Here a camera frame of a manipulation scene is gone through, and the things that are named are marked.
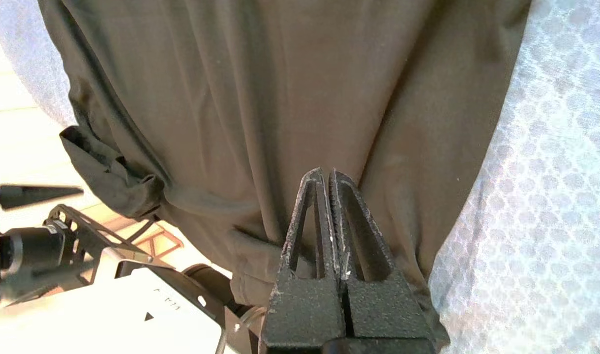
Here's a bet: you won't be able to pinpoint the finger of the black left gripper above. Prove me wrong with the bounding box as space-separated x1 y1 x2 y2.
0 192 85 210
0 185 85 198

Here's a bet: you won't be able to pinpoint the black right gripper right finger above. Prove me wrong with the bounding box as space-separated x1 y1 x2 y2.
329 169 436 354

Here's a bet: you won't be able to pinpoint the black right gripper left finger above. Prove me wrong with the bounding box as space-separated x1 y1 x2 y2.
260 167 346 354

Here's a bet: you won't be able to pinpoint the black moon print t-shirt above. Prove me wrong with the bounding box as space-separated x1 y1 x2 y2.
37 0 533 351

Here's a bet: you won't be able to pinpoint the white labelled robot base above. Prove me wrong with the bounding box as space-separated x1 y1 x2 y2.
0 204 267 354

